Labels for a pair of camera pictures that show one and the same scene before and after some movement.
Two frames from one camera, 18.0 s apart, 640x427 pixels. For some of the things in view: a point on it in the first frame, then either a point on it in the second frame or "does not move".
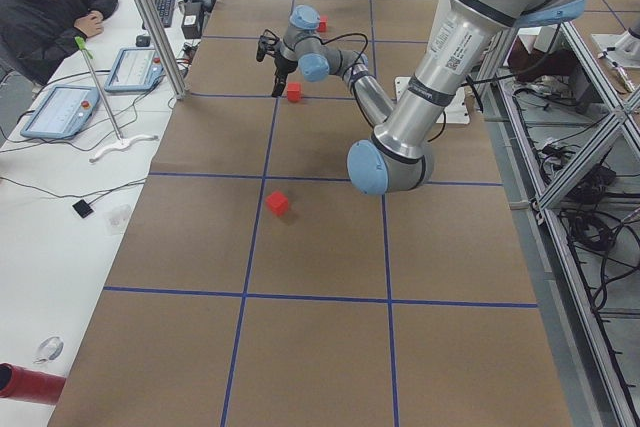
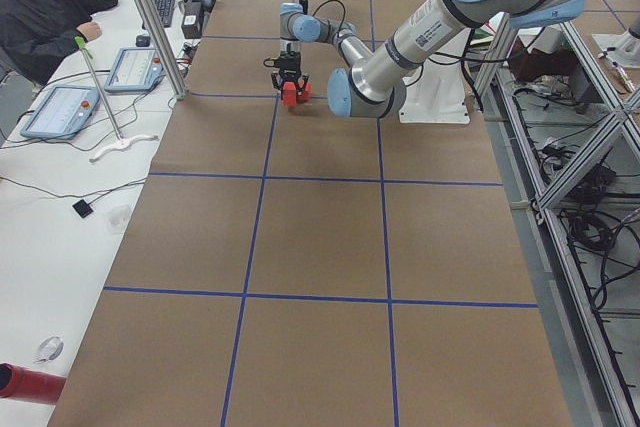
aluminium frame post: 150,19 does not move
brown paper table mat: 257,286 does not move
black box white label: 192,22 does not move
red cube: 278,203 → 289,93
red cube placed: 294,91 → 308,92
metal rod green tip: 123,140 does not move
